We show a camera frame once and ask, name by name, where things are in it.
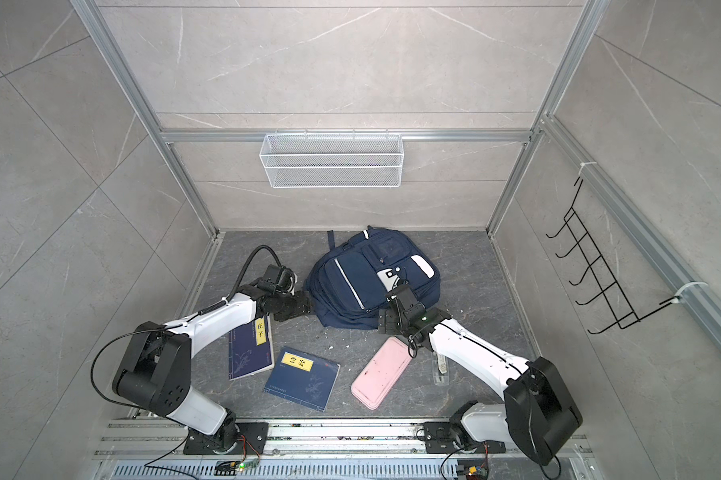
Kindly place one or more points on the purple book yellow label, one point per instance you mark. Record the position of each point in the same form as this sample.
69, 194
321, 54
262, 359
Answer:
250, 349

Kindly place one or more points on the blue book yellow label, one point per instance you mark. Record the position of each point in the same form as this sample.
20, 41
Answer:
303, 378

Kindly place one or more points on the navy blue student backpack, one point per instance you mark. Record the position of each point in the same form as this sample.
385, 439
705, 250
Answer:
349, 285

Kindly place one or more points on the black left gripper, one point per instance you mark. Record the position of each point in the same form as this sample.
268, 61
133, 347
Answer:
303, 306

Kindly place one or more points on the black wire hook rack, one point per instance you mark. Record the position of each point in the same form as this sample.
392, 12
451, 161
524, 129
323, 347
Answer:
598, 270

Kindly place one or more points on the slotted aluminium floor rail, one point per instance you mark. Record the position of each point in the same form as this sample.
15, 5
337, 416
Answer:
371, 448

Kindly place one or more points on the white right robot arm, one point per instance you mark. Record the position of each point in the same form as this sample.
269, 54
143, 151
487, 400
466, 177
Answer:
539, 416

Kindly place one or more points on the white wire mesh basket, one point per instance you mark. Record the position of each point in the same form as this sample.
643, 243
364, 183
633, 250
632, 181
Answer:
333, 160

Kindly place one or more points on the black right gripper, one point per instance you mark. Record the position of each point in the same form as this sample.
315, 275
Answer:
386, 321

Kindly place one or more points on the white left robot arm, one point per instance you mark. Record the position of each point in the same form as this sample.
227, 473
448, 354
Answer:
156, 371

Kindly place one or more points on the clear plastic ruler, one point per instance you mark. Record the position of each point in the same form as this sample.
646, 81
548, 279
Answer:
441, 370

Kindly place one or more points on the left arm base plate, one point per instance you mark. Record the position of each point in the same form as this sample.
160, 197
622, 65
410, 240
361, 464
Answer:
232, 439

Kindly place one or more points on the pink pencil case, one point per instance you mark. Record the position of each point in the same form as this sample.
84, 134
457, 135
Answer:
377, 379

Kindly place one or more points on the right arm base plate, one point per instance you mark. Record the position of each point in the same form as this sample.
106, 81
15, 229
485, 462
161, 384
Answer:
447, 438

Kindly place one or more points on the aluminium frame rails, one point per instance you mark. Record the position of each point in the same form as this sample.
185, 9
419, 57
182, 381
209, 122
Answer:
702, 303

